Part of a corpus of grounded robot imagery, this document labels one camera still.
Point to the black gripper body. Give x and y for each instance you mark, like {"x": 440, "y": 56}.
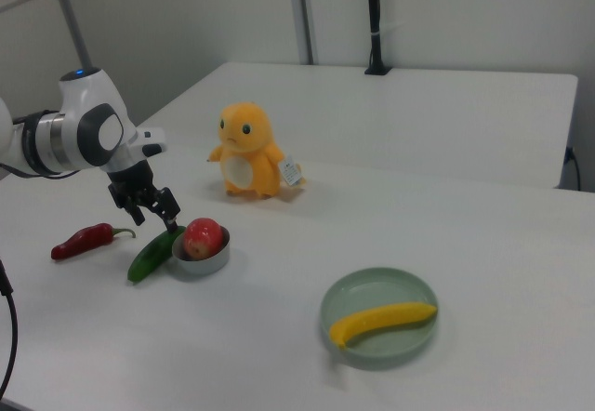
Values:
{"x": 130, "y": 181}

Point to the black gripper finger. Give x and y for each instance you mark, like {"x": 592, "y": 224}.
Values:
{"x": 136, "y": 213}
{"x": 168, "y": 208}

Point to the green cucumber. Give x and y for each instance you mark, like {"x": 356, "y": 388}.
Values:
{"x": 151, "y": 256}

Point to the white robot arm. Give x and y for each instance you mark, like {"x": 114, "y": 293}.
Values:
{"x": 88, "y": 123}

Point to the grey metal bowl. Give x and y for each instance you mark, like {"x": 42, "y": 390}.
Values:
{"x": 204, "y": 264}

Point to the red apple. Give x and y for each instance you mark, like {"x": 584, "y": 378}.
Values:
{"x": 202, "y": 239}

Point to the red chili pepper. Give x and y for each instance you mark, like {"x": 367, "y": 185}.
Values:
{"x": 83, "y": 241}

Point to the orange plush toy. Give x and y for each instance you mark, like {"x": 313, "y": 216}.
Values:
{"x": 248, "y": 150}

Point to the white paper tag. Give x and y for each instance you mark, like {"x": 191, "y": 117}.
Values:
{"x": 289, "y": 170}

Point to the yellow banana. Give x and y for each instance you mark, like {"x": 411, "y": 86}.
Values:
{"x": 381, "y": 319}

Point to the pale green plate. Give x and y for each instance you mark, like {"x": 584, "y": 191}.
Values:
{"x": 395, "y": 346}

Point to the black camera pole with clamp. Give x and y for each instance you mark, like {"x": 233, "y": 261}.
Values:
{"x": 374, "y": 20}

